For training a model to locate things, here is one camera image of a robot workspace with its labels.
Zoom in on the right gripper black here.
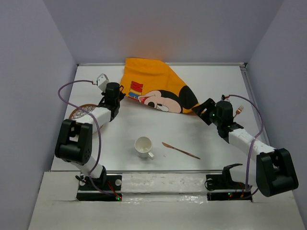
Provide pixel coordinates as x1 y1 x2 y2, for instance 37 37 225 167
191 98 222 126

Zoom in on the yellow Mickey Mouse cloth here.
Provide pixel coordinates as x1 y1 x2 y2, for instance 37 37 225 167
120 58 199 114

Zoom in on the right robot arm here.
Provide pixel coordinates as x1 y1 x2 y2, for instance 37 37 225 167
192 96 299 197

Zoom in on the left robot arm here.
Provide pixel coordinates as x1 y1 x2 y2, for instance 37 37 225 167
55 82 126 189

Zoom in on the copper fork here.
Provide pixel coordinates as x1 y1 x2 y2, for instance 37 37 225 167
234 105 244 118

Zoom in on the white ceramic mug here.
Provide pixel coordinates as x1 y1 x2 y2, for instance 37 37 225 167
134 137 154 160

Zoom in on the copper knife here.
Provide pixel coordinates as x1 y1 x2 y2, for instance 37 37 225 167
162 142 200 160

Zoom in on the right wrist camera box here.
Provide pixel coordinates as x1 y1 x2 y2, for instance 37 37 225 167
221 94 230 102

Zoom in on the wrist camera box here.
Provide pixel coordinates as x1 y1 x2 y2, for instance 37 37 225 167
96 73 109 92
221 94 230 102

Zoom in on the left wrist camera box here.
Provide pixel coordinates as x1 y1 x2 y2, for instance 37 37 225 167
96 73 109 92

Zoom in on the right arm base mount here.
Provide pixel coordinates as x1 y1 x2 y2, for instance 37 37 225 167
204 174 252 201

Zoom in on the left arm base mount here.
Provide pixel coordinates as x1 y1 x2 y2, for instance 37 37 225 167
75 173 122 202

